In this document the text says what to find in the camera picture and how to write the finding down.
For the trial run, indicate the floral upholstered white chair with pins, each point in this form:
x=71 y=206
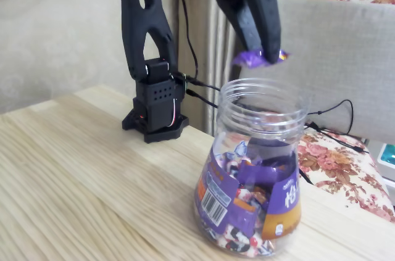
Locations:
x=339 y=162

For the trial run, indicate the clear plastic candy jar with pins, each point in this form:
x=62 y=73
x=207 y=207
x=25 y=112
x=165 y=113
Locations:
x=253 y=156

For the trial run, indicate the white box with teal content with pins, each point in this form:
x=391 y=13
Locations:
x=389 y=156

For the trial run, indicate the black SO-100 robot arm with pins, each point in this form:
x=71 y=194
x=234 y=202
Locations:
x=132 y=26

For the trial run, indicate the beige curtain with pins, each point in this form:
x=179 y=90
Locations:
x=216 y=57

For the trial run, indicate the grey fabric cushion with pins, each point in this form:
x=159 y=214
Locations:
x=324 y=57

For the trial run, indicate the purple orange candy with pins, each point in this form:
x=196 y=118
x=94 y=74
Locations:
x=247 y=59

